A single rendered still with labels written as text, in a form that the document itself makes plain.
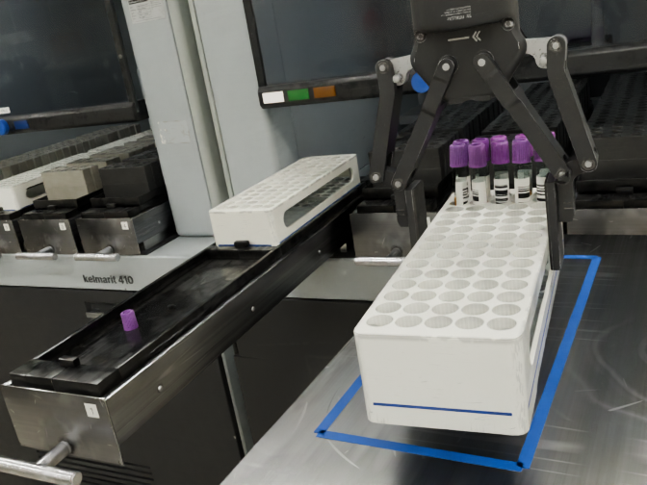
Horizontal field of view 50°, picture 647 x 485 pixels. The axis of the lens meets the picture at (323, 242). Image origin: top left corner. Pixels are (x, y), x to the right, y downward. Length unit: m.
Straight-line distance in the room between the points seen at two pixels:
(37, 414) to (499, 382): 0.46
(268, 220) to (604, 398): 0.52
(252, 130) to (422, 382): 0.80
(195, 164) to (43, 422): 0.65
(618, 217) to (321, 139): 0.60
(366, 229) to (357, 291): 0.10
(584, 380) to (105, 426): 0.41
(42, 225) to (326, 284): 0.59
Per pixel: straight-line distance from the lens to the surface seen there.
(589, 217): 0.94
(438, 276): 0.50
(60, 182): 1.46
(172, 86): 1.24
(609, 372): 0.54
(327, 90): 1.06
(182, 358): 0.73
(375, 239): 1.02
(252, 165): 1.18
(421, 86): 0.99
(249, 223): 0.91
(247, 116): 1.17
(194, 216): 1.29
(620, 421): 0.49
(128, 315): 0.78
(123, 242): 1.29
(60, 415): 0.70
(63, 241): 1.40
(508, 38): 0.52
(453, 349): 0.41
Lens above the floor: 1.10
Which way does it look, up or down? 18 degrees down
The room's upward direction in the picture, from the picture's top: 10 degrees counter-clockwise
